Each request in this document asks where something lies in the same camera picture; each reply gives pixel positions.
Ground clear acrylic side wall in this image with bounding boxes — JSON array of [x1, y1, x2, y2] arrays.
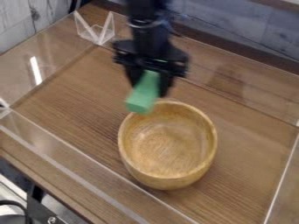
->
[[0, 108, 199, 224]]

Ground black table leg clamp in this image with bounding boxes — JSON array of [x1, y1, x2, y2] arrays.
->
[[0, 186, 71, 224]]

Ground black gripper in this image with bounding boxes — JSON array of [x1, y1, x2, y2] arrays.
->
[[112, 22, 190, 97]]

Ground wooden bowl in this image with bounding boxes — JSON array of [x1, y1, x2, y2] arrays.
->
[[118, 100, 219, 190]]

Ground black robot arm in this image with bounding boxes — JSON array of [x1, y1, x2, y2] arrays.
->
[[112, 0, 190, 97]]

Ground green rectangular stick block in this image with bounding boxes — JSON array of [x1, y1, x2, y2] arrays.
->
[[126, 70, 159, 114]]

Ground clear acrylic corner bracket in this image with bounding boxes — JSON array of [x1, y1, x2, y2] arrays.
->
[[74, 11, 116, 46]]

